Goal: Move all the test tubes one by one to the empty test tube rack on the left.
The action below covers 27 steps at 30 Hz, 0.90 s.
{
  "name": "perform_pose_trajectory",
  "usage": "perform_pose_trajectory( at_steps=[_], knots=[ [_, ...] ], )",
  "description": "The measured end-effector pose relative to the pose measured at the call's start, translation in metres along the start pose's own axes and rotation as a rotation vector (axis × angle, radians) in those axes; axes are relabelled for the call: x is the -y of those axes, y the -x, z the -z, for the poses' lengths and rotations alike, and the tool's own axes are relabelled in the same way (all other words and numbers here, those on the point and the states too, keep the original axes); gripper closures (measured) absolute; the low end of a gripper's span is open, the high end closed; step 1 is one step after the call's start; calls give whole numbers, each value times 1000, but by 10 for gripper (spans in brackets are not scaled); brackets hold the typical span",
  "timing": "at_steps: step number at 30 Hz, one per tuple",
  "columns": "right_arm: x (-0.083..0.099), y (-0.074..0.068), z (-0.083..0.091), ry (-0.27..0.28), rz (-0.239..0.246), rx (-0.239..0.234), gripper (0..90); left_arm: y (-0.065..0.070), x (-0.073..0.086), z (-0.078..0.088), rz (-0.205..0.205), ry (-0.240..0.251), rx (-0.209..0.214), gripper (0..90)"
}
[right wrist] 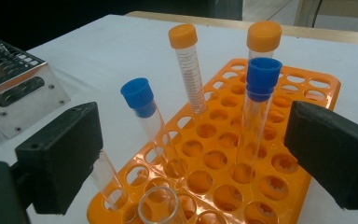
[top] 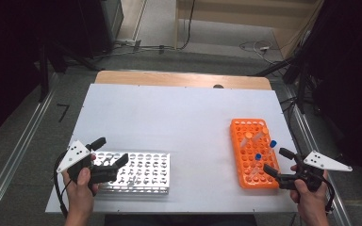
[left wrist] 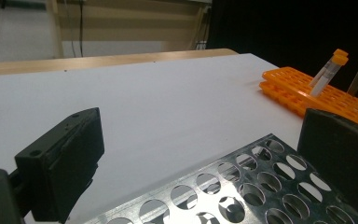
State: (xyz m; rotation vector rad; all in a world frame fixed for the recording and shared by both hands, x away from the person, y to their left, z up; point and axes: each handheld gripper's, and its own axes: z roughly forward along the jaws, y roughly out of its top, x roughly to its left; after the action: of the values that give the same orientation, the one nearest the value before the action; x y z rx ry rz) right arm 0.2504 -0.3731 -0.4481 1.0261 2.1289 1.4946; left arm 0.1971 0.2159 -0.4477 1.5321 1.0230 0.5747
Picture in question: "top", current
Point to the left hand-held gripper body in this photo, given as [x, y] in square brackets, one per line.
[75, 153]

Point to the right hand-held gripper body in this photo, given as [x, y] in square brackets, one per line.
[322, 162]

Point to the blue-capped clear tube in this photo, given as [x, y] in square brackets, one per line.
[256, 160]
[272, 146]

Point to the orange plastic tube rack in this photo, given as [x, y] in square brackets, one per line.
[248, 157]

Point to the silver metal tube rack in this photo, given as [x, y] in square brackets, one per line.
[147, 171]

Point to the person's right hand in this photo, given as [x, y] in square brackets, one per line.
[311, 201]

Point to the person's left hand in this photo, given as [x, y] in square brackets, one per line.
[80, 194]

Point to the white board mat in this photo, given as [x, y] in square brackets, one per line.
[182, 125]

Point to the black metal stand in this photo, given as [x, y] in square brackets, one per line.
[44, 72]

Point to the black cabinet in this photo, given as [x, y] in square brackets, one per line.
[102, 25]

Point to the metal floor rail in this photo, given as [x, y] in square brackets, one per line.
[314, 141]
[15, 153]

